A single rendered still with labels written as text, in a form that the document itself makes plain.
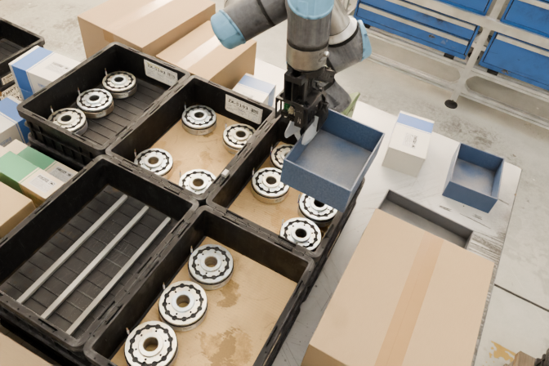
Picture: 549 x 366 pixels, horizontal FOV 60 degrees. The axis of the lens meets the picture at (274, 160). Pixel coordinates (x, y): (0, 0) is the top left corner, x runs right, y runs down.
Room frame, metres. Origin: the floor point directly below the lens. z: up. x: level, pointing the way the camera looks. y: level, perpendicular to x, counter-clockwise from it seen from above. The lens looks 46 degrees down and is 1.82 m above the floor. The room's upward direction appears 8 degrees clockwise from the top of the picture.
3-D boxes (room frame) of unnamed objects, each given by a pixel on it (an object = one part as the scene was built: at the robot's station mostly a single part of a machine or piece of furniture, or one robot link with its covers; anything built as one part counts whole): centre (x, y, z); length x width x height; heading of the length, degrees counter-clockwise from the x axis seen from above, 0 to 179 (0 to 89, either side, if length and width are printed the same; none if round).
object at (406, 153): (1.19, -0.44, 0.75); 0.20 x 0.12 x 0.09; 165
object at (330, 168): (0.72, -0.12, 1.10); 0.20 x 0.15 x 0.07; 157
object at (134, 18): (1.54, 0.53, 0.80); 0.40 x 0.30 x 0.20; 154
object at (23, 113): (1.03, 0.50, 0.92); 0.40 x 0.30 x 0.02; 159
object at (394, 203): (0.83, -0.44, 0.73); 0.27 x 0.20 x 0.05; 65
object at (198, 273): (0.56, 0.11, 0.86); 0.10 x 0.10 x 0.01
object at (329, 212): (0.78, -0.13, 0.86); 0.10 x 0.10 x 0.01
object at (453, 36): (2.60, -0.69, 0.60); 0.72 x 0.03 x 0.56; 67
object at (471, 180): (1.09, -0.65, 0.74); 0.20 x 0.15 x 0.07; 161
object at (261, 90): (1.28, 0.12, 0.75); 0.20 x 0.12 x 0.09; 163
